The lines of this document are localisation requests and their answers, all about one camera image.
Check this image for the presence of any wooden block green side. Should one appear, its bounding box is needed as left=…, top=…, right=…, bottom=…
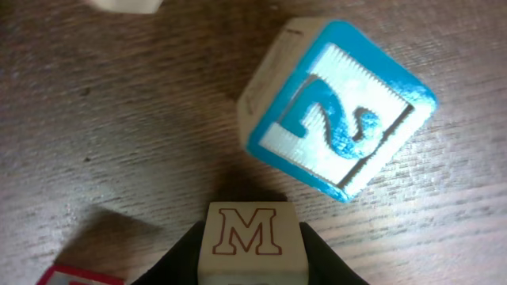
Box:
left=85, top=0, right=163, bottom=14

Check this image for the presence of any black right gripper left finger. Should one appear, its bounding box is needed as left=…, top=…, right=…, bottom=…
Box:
left=132, top=221, right=205, bottom=285

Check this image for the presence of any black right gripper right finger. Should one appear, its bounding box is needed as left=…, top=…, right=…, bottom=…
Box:
left=299, top=222, right=368, bottom=285

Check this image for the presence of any blue number 2 block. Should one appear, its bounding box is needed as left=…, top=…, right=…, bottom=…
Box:
left=237, top=17, right=438, bottom=202

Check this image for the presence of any red letter A block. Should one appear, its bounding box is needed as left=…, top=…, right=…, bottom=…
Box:
left=36, top=264, right=124, bottom=285

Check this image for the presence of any wooden shell picture block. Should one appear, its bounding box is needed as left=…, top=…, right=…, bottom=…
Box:
left=197, top=202, right=309, bottom=285

